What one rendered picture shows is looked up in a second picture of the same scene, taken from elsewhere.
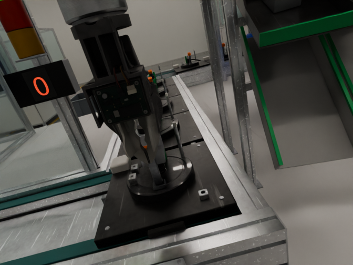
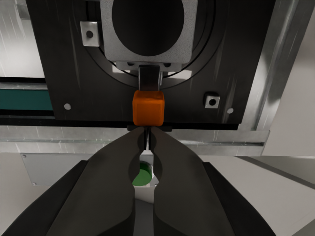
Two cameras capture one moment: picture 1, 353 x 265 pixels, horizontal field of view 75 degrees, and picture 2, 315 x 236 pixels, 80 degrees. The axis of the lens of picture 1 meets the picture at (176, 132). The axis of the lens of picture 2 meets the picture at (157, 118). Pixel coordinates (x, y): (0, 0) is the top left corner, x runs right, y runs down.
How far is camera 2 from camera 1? 41 cm
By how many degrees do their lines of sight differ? 94
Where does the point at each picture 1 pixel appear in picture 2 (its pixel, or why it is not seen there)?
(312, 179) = not seen: outside the picture
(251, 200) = (259, 109)
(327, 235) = (290, 104)
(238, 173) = (283, 56)
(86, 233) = (17, 44)
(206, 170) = (243, 30)
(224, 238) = (205, 150)
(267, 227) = (247, 151)
